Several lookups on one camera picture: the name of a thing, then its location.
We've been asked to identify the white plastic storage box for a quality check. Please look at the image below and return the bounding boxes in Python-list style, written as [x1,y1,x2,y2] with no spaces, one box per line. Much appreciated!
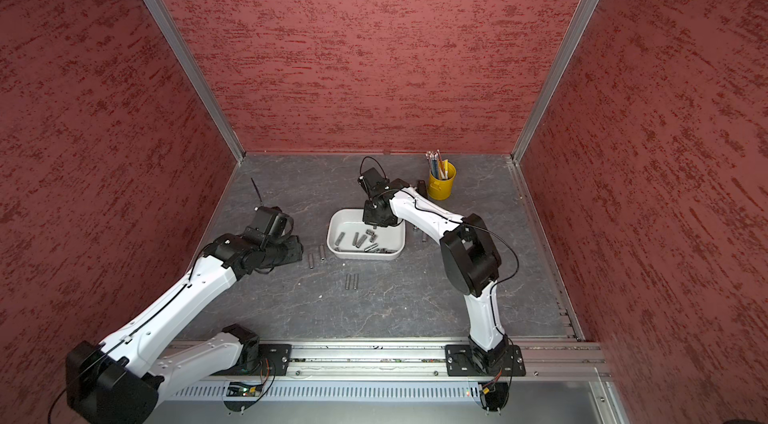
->
[326,209,406,261]

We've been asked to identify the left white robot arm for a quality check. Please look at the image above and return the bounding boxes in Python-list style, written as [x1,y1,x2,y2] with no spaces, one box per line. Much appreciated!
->
[63,234,303,423]

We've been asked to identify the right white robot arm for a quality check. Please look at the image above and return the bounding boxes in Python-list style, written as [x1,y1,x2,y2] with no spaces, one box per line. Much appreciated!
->
[363,185,509,374]

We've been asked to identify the chrome sockets in box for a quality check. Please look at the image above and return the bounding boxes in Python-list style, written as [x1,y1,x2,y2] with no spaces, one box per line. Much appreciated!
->
[330,230,395,255]

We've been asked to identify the yellow pencil cup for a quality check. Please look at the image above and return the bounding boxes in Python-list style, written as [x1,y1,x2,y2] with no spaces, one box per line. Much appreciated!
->
[427,161,456,201]

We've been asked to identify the pencils in cup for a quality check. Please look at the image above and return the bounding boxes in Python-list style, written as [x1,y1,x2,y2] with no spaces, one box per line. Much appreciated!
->
[425,150,449,181]

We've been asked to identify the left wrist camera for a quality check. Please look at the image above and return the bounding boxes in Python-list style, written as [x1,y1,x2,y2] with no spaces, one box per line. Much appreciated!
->
[245,206,294,244]

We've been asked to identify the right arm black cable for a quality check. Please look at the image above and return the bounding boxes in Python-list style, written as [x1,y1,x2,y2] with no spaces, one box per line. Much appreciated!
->
[358,156,521,305]

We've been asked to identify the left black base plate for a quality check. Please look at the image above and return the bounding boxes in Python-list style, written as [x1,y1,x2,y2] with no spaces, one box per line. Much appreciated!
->
[244,343,293,377]

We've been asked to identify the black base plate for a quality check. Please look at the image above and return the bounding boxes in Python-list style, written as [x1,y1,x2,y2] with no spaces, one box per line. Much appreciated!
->
[244,343,293,377]
[444,344,527,377]

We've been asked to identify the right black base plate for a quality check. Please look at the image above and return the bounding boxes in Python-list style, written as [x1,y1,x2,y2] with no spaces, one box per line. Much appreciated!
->
[444,344,527,377]

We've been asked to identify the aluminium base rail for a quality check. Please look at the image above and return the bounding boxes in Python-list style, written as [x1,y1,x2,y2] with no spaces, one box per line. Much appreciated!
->
[163,338,629,423]

